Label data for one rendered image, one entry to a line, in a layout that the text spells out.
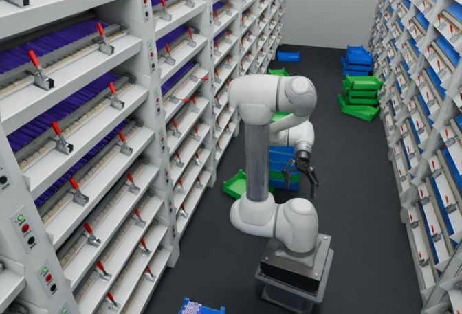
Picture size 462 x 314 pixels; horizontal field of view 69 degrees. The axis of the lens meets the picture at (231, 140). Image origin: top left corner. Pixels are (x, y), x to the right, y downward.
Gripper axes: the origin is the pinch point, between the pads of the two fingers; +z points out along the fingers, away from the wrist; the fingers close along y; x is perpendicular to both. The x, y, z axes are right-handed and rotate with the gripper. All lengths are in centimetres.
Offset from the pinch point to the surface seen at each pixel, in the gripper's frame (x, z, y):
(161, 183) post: 20, 10, -60
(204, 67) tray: 14, -65, -60
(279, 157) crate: 50, -53, 11
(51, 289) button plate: -12, 67, -80
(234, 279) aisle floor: 56, 31, -4
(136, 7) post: -45, -14, -91
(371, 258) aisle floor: 33, 3, 67
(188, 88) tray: 7, -39, -64
